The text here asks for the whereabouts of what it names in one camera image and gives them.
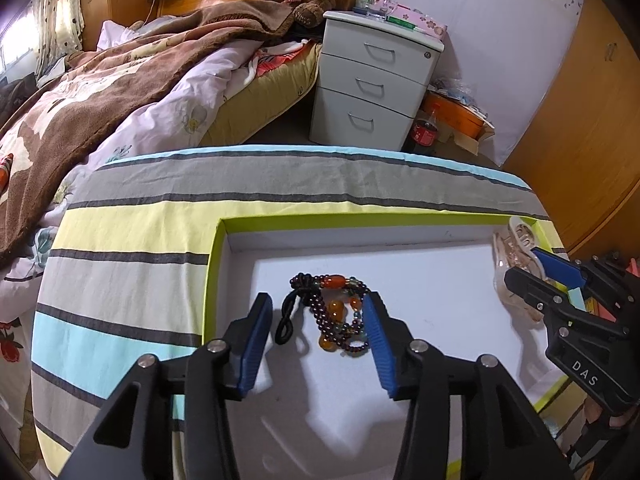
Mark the yellow mattress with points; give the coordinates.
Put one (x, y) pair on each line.
(260, 105)

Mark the white tray with green rim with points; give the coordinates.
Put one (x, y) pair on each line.
(425, 280)

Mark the orange box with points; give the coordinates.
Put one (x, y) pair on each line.
(455, 115)

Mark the clear glass container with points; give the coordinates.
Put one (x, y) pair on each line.
(372, 2)

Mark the plastic bag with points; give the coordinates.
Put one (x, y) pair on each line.
(457, 92)

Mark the dotted curtain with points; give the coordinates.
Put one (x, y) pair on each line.
(60, 5)

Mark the white drawer nightstand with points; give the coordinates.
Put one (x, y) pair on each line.
(370, 90)

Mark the striped table cloth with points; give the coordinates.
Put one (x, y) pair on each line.
(150, 240)

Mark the translucent hair claw clip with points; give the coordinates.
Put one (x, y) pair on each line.
(520, 240)

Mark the red white patterned cloth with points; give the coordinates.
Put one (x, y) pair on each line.
(272, 62)

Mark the brown blanket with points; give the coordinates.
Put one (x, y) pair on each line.
(100, 95)

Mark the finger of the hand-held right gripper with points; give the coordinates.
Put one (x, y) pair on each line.
(557, 266)
(532, 287)

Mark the cola bottle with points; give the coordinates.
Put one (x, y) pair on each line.
(425, 132)

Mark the wooden wardrobe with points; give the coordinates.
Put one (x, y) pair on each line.
(590, 135)

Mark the white pillow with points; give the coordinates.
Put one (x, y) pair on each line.
(117, 35)

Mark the white floral quilt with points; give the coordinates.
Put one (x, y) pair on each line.
(200, 95)

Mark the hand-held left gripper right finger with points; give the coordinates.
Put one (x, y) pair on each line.
(380, 350)

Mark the pink floral box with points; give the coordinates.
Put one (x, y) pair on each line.
(425, 22)

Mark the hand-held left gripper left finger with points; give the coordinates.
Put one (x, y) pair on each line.
(255, 345)

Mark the cardboard box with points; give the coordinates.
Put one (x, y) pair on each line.
(470, 142)

